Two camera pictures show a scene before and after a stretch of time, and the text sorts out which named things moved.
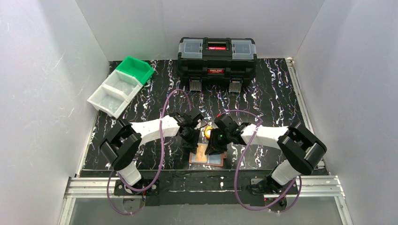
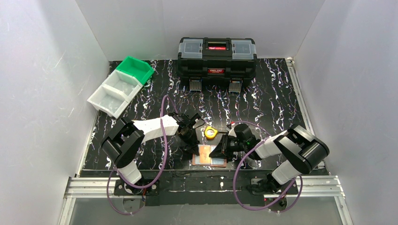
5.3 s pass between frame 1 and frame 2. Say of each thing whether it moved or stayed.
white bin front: stayed
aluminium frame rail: stayed
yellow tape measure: stayed
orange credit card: moved
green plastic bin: stayed
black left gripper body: stayed
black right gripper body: moved
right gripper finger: moved
